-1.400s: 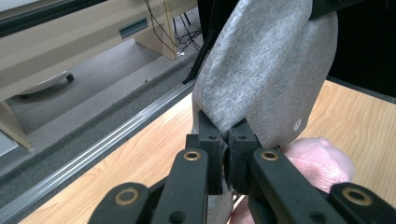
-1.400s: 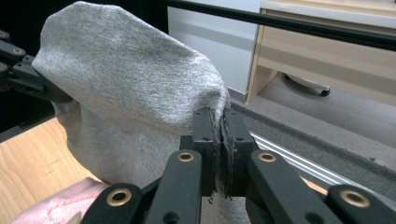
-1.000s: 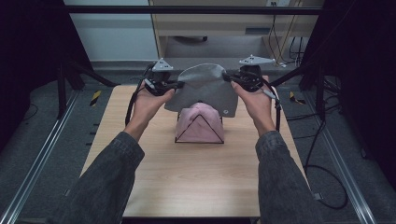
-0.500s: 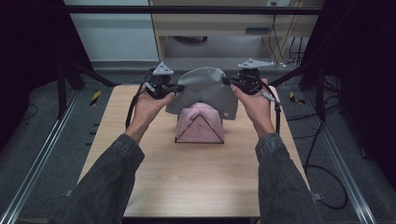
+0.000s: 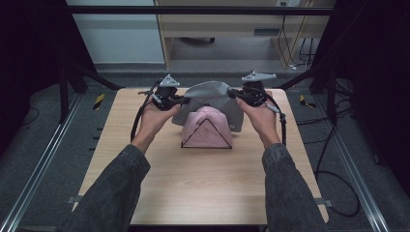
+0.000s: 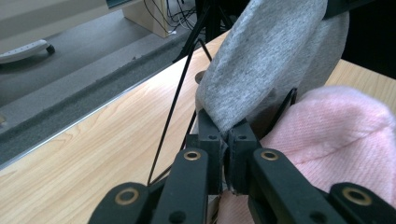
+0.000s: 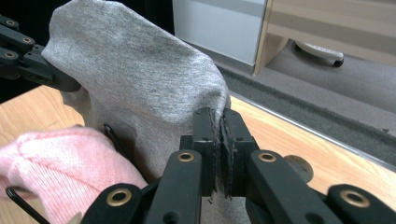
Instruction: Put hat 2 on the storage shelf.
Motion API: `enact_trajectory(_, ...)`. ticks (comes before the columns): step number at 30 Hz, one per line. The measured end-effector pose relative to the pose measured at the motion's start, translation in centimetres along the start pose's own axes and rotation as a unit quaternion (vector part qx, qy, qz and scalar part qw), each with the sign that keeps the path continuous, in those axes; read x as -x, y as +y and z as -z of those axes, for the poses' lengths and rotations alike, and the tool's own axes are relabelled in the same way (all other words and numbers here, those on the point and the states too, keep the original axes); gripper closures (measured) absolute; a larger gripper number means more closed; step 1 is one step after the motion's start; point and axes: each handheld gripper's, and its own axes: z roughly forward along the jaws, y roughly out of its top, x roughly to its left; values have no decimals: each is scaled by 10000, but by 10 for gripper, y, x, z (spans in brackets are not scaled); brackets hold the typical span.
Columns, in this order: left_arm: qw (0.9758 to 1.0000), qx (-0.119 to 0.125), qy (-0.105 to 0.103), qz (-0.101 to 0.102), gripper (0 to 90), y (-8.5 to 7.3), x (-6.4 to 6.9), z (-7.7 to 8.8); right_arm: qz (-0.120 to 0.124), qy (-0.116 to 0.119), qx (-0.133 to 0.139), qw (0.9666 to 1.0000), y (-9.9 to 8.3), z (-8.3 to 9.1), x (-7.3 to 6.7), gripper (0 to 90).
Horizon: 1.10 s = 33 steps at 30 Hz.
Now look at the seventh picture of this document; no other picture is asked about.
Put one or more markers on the pink knitted beanie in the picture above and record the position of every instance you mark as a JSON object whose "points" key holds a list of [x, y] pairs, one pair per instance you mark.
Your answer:
{"points": [[68, 168]]}

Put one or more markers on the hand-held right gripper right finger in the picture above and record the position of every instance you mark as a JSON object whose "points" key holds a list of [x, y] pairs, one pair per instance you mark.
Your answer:
{"points": [[238, 143]]}

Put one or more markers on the chair base with caster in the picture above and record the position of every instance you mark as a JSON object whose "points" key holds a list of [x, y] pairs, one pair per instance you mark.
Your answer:
{"points": [[320, 53]]}

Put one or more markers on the wooden cabinet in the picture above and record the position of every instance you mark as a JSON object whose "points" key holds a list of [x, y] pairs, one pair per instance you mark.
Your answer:
{"points": [[330, 28]]}

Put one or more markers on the grey knitted beanie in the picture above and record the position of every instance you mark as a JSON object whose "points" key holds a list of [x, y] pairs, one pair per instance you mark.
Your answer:
{"points": [[134, 71]]}

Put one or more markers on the grey round table grommet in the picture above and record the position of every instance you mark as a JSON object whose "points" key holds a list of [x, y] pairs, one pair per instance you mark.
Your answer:
{"points": [[301, 170]]}

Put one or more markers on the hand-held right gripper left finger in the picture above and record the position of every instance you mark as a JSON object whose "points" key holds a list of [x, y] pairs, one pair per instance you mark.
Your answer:
{"points": [[202, 146]]}

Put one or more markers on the white cabinet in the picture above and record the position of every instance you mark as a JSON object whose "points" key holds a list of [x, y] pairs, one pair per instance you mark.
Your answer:
{"points": [[218, 28]]}

